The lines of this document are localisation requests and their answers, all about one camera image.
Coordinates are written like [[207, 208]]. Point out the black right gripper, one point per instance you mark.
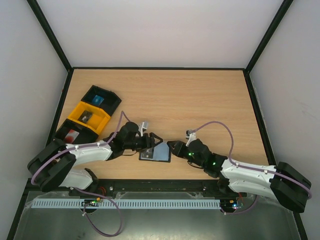
[[185, 149]]

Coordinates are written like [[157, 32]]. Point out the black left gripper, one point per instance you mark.
[[146, 144]]

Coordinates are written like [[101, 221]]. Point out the black card holder wallet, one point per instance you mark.
[[161, 153]]

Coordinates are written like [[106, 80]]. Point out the black vip card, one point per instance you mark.
[[85, 116], [147, 154]]

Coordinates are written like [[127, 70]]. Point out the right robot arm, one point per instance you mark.
[[224, 167]]

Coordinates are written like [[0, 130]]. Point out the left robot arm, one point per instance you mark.
[[55, 165]]

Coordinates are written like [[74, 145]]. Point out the blue card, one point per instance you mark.
[[97, 100]]

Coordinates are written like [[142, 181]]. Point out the black VIP card in bin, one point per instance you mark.
[[85, 116]]

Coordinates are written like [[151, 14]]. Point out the red white card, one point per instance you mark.
[[71, 136]]

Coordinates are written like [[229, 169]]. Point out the black plastic bin far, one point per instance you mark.
[[111, 99]]

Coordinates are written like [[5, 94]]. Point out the black plastic bin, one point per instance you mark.
[[111, 99], [86, 135]]

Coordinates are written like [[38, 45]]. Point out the yellow plastic bin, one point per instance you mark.
[[97, 122]]

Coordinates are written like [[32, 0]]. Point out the black plastic bin near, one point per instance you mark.
[[86, 135]]

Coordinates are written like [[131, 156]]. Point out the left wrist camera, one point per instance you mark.
[[142, 127]]

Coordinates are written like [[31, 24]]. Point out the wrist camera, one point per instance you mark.
[[142, 127], [190, 135]]

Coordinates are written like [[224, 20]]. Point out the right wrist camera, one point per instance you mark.
[[190, 135]]

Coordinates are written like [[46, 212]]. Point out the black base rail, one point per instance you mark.
[[217, 188]]

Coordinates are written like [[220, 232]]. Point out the grey slotted cable duct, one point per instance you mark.
[[198, 204]]

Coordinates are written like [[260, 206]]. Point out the black frame post left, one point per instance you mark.
[[40, 16]]

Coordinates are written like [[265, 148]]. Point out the black frame post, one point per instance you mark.
[[40, 16], [277, 19]]

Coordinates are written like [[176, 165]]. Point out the black frame post right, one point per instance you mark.
[[277, 19]]

